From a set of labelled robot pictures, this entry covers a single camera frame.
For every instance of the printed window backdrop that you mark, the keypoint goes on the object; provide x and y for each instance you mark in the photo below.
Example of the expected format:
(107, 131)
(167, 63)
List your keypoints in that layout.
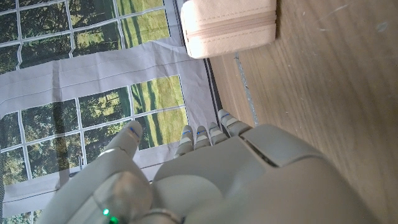
(93, 68)

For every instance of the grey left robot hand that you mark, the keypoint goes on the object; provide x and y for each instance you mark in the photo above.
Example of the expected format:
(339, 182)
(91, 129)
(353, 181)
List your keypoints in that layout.
(236, 180)

